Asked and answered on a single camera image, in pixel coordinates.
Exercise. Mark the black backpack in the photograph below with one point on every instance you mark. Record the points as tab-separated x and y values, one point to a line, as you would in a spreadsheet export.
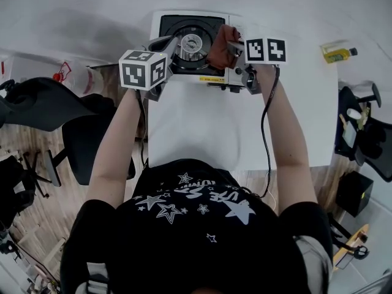
15	191

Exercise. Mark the person's left forearm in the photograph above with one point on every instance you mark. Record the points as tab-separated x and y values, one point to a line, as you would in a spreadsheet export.
113	152

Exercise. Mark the white table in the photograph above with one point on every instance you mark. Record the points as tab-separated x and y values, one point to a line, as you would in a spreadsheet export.
199	127

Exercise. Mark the brown cloth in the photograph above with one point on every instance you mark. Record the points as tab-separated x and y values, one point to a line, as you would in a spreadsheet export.
222	47

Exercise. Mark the person's right forearm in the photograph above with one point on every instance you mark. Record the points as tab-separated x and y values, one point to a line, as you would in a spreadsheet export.
291	152

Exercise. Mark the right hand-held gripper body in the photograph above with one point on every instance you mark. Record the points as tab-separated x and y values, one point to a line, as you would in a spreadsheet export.
266	51

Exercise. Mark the small white bottle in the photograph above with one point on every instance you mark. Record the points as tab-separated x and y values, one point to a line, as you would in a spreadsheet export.
353	113

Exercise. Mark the light wooden frame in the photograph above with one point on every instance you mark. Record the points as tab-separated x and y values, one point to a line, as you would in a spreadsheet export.
46	253

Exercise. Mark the person's body black star shirt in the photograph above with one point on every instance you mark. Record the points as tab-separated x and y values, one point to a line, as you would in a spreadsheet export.
196	240

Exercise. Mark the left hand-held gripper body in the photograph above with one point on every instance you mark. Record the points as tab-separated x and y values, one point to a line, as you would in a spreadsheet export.
141	70

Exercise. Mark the black mesh office chair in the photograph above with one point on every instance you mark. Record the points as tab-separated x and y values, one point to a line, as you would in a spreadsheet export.
43	103

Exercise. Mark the yellow wooden board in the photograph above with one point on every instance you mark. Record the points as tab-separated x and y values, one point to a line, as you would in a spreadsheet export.
352	245

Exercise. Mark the white portable gas stove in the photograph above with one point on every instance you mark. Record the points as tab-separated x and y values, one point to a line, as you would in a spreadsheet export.
190	26

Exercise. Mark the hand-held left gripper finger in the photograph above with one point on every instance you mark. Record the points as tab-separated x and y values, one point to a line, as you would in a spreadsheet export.
174	49
162	40

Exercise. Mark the yellow oil bottle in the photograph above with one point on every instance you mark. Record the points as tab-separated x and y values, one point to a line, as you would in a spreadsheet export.
337	55

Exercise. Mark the black cube box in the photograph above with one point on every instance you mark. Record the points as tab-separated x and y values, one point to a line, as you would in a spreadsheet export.
353	193

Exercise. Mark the black office chair holding items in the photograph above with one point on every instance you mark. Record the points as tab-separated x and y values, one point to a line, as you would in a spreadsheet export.
373	145

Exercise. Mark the grey flat box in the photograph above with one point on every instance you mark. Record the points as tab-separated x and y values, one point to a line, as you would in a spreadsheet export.
349	135

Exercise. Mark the black star chair base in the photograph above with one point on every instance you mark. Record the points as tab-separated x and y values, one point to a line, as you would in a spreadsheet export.
35	176

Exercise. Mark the clear plastic jug red label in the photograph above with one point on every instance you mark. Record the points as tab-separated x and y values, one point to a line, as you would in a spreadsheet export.
78	78

